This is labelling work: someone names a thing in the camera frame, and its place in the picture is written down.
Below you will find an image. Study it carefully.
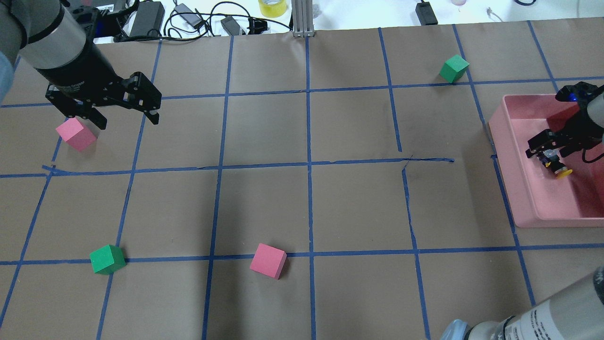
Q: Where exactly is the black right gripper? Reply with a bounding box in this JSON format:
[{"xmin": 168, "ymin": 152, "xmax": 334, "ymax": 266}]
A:
[{"xmin": 526, "ymin": 102, "xmax": 604, "ymax": 163}]

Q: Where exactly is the aluminium frame post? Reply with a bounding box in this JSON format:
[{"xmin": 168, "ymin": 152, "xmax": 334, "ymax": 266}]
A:
[{"xmin": 291, "ymin": 0, "xmax": 315, "ymax": 37}]

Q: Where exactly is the pink plastic bin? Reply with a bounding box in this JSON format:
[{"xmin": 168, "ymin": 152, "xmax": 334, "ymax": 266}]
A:
[{"xmin": 489, "ymin": 94, "xmax": 604, "ymax": 228}]

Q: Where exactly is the pink cube far side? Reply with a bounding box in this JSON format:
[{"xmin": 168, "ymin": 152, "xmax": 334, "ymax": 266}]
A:
[{"xmin": 55, "ymin": 118, "xmax": 97, "ymax": 152}]

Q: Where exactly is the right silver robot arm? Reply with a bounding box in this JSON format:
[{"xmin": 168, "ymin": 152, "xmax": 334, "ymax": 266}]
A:
[{"xmin": 442, "ymin": 94, "xmax": 603, "ymax": 340}]

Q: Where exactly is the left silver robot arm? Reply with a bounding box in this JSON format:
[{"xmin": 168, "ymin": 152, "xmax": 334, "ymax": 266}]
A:
[{"xmin": 1, "ymin": 0, "xmax": 162, "ymax": 130}]

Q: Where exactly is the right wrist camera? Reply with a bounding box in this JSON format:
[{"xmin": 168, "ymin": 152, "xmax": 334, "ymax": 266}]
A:
[{"xmin": 555, "ymin": 81, "xmax": 598, "ymax": 102}]

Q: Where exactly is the pink cube near base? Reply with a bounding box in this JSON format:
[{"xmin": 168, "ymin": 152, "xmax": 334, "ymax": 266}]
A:
[{"xmin": 250, "ymin": 243, "xmax": 287, "ymax": 280}]

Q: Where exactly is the green cube near bin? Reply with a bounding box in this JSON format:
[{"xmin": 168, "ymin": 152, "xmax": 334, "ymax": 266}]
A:
[{"xmin": 439, "ymin": 54, "xmax": 470, "ymax": 84}]

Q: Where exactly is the black power adapter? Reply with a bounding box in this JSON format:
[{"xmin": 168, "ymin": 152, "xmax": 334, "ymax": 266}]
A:
[
  {"xmin": 129, "ymin": 1, "xmax": 165, "ymax": 37},
  {"xmin": 415, "ymin": 0, "xmax": 438, "ymax": 26}
]

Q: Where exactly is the green cube near base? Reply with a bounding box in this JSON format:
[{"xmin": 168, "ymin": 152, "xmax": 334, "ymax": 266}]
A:
[{"xmin": 89, "ymin": 245, "xmax": 126, "ymax": 275}]

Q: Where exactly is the yellow tape roll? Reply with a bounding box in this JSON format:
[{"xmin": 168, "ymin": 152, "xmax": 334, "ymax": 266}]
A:
[{"xmin": 258, "ymin": 0, "xmax": 287, "ymax": 18}]

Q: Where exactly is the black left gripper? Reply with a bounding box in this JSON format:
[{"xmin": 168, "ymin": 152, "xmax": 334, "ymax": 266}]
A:
[{"xmin": 45, "ymin": 40, "xmax": 162, "ymax": 130}]

